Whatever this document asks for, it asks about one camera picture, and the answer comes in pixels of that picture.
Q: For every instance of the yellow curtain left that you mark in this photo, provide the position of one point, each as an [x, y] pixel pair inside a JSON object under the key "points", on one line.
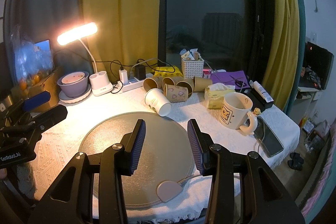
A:
{"points": [[127, 30]]}

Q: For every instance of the brown paper cup rightmost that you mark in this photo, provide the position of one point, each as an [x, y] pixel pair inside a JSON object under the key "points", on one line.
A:
{"points": [[201, 83]]}

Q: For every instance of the black power adapter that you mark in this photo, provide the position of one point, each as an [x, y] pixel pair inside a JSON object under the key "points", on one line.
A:
{"points": [[140, 72]]}

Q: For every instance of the round grey mat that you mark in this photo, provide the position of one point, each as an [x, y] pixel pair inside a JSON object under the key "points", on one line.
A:
{"points": [[166, 154]]}

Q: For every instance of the black monitor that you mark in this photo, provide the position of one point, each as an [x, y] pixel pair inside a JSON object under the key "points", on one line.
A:
{"points": [[316, 68]]}

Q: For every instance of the brown paper cup leftmost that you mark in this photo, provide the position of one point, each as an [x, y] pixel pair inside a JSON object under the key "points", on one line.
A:
{"points": [[152, 82]]}

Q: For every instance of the black smartphone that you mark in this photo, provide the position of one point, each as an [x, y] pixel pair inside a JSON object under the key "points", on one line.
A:
{"points": [[267, 138]]}

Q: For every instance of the yellow snack packet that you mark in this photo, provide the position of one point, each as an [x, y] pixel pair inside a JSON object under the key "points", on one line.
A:
{"points": [[169, 71]]}

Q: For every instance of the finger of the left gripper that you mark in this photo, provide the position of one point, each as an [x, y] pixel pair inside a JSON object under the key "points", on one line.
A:
{"points": [[31, 103], [49, 118]]}

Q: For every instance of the yellow curtain right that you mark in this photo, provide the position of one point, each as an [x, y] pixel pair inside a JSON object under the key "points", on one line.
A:
{"points": [[282, 64]]}

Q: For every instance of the brown cardboard box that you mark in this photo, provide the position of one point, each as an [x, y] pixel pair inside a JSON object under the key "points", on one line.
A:
{"points": [[48, 84]]}

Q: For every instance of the brown printed paper cup front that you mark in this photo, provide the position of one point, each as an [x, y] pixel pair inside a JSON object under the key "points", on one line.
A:
{"points": [[175, 93]]}

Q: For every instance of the white power strip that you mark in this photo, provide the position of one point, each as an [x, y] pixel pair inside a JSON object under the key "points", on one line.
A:
{"points": [[130, 85]]}

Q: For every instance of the white paper cup green print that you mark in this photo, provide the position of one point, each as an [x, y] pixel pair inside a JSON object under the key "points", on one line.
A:
{"points": [[156, 100]]}

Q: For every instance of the yellow tissue pack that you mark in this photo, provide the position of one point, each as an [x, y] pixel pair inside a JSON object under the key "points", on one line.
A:
{"points": [[214, 95]]}

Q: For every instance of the plastic bag of fruit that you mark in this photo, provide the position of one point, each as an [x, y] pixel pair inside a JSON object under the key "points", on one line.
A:
{"points": [[32, 61]]}

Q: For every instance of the white tube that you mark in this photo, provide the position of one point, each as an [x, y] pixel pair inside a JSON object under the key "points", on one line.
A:
{"points": [[262, 92]]}

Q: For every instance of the white ceramic bear mug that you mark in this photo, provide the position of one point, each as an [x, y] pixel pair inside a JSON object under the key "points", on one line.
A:
{"points": [[236, 113]]}

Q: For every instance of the purple bowl with pink lid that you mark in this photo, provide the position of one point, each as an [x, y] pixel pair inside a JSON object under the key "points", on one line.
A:
{"points": [[74, 84]]}

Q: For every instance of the purple notebook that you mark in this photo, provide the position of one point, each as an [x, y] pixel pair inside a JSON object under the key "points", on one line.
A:
{"points": [[224, 77]]}

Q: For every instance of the black slippers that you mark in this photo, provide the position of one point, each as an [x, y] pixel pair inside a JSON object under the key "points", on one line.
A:
{"points": [[296, 161]]}

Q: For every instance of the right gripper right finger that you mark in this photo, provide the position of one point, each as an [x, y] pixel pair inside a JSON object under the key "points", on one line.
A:
{"points": [[200, 145]]}

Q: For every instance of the white lattice basket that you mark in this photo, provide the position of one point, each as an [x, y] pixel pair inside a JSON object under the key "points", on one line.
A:
{"points": [[192, 64]]}

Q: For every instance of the white USB charger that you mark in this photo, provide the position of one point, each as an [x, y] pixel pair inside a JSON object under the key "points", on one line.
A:
{"points": [[123, 76]]}

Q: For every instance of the pink small box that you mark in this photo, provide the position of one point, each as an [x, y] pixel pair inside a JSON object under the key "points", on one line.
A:
{"points": [[206, 73]]}

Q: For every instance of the white scalloped plate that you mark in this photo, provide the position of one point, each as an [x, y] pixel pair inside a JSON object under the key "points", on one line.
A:
{"points": [[69, 100]]}

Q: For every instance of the yellow curtain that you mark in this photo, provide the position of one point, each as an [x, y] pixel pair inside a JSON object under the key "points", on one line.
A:
{"points": [[127, 30], [282, 64]]}

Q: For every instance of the black scissors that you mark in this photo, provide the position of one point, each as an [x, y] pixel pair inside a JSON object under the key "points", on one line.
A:
{"points": [[239, 82]]}

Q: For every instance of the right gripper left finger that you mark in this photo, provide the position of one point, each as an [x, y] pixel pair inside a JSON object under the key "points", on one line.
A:
{"points": [[132, 143]]}

